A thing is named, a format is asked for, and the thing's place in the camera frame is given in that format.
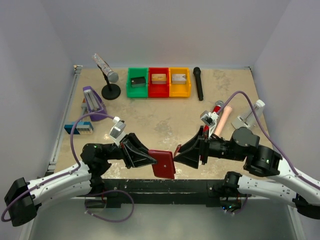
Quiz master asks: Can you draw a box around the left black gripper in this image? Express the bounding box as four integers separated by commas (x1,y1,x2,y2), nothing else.
105,133,160,169

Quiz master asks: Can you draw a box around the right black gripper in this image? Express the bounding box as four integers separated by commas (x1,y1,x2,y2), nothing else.
173,125,245,168

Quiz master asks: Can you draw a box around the red leather card holder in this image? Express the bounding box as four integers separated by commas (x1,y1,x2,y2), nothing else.
148,144,181,180

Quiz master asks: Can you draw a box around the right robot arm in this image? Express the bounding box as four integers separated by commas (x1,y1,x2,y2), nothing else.
173,127,320,220

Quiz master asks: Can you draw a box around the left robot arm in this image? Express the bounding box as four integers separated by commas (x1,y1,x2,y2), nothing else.
1,133,157,227

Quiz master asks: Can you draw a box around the silver card in yellow bin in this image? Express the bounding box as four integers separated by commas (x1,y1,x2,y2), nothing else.
171,73,187,85

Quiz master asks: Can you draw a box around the black card in green bin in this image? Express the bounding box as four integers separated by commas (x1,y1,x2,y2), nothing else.
130,76,146,88

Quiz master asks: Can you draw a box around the tan card in red bin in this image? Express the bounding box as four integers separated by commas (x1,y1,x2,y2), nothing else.
151,73,167,85

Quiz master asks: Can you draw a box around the pink microphone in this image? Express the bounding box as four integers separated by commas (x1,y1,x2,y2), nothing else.
214,105,233,137

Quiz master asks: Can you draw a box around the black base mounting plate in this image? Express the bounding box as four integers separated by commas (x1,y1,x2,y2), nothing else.
74,178,242,209

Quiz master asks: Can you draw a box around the red microphone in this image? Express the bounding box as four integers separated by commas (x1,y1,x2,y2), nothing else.
203,100,224,132

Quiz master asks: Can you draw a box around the white metronome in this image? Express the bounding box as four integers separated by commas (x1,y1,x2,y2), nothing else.
231,99,265,130

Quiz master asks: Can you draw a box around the green plastic bin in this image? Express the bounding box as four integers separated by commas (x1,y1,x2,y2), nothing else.
126,67,149,98

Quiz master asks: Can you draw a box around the blue grey block toy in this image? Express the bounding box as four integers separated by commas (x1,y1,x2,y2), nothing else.
63,98,95,137

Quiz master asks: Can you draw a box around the red plastic bin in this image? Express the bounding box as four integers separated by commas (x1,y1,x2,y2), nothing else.
148,67,170,98

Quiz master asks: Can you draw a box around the yellow plastic bin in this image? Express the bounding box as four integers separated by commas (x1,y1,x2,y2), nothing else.
169,67,192,98

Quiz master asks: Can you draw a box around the black microphone stand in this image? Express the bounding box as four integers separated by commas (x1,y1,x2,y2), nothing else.
97,65,121,100

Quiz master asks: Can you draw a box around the black microphone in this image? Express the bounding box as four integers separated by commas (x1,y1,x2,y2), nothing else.
193,67,204,101

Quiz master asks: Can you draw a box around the glitter silver microphone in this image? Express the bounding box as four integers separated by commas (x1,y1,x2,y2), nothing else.
92,53,119,83

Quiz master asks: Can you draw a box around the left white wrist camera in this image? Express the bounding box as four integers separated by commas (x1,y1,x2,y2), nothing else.
109,116,126,146

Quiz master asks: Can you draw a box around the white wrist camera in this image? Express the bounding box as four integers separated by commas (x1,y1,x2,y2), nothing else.
109,116,126,146
200,110,219,138

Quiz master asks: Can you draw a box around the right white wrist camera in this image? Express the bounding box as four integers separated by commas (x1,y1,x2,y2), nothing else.
200,110,219,138

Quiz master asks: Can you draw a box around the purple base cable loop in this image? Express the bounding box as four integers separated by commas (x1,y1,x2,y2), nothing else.
84,189,135,223

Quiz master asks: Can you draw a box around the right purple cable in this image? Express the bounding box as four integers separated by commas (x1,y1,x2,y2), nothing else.
217,90,320,191

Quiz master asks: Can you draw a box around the aluminium frame rail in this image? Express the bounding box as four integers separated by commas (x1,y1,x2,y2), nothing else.
18,65,83,240

